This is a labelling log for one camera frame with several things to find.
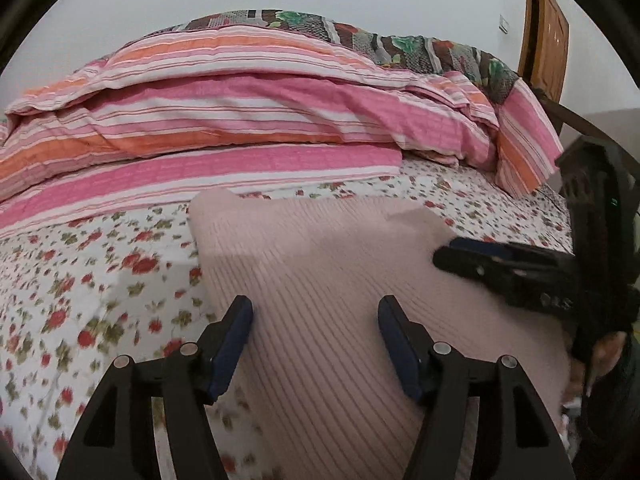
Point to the dark wooden footboard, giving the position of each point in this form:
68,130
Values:
560,115

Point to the pink orange striped quilt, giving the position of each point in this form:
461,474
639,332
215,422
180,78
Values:
248,107

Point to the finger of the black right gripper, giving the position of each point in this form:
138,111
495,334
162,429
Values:
520,279
480,247

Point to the brown wooden door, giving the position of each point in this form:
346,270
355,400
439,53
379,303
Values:
544,50

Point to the white wall switch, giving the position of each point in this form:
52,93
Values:
503,25

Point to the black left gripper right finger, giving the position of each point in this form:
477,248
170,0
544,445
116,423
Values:
482,420

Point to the person's right hand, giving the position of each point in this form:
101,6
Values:
605,355

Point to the pink knit sweater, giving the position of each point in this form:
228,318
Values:
315,370

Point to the dark patterned floral blanket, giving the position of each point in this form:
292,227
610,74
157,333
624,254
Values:
420,54

